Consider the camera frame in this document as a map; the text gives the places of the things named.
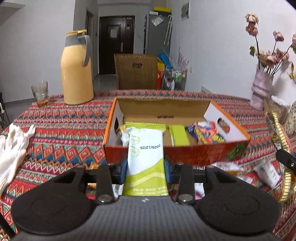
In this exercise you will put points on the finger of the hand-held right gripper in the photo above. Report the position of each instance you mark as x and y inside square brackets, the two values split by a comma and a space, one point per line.
[286, 161]

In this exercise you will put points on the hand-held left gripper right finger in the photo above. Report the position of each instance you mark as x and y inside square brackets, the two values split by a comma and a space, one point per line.
[168, 169]

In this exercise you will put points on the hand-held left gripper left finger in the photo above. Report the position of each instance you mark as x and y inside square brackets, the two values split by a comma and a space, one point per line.
[124, 169]

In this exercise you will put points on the orange cardboard box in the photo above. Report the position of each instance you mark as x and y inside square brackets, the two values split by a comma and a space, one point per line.
[185, 155]

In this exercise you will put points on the long golden striped packet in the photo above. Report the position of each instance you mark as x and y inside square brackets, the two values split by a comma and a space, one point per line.
[283, 139]

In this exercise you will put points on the green snack bar packet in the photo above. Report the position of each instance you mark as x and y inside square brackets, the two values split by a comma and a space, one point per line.
[179, 136]
[145, 157]

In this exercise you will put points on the pink snack packet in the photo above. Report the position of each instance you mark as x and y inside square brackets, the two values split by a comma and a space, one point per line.
[198, 192]

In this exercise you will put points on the white floral vase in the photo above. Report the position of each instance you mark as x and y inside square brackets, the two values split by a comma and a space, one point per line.
[291, 122]

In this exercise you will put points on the woven tissue box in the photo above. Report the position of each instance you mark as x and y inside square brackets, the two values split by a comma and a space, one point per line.
[275, 107]

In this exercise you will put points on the pink ribbed vase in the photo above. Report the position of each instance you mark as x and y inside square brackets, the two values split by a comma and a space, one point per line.
[261, 90]

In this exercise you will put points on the red yellow box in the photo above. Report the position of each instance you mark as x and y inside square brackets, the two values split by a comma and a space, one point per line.
[160, 78]

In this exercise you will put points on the bunch of dried roses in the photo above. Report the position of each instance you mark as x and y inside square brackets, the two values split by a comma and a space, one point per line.
[269, 59]

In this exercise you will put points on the yellow thermos jug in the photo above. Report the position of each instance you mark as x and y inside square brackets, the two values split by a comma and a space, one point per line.
[76, 76]

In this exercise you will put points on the purple lavender bouquet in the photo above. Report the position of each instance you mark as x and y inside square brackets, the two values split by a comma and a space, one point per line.
[182, 60]

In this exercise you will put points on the blue bag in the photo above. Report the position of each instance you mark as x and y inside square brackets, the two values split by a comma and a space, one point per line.
[164, 59]

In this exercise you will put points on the white cotton glove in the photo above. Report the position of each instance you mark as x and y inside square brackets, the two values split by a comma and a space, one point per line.
[13, 153]

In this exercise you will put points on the drinking glass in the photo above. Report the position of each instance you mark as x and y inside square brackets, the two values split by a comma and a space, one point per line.
[40, 92]

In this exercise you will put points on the dark entrance door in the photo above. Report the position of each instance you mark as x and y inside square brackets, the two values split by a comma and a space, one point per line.
[108, 51]

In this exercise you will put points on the grey refrigerator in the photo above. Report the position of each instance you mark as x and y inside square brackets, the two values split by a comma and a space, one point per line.
[155, 39]

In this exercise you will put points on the black folding chair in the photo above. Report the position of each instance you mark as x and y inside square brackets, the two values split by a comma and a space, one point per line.
[1, 111]

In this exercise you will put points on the paper door notice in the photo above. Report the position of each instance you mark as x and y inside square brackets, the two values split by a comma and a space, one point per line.
[113, 33]

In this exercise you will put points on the white folded umbrella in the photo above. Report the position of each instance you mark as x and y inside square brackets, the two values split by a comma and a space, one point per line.
[168, 32]

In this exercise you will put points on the clear plastic bag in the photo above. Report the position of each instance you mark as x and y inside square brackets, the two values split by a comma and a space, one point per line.
[157, 20]

